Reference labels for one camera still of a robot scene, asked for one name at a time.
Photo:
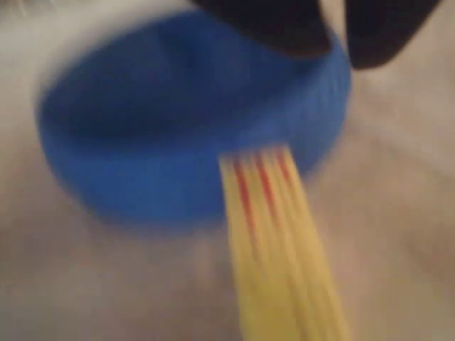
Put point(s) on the blue round bowl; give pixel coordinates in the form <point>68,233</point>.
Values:
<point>142,160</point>

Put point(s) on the beige wrinkled cloth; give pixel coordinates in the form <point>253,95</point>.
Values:
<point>89,284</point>

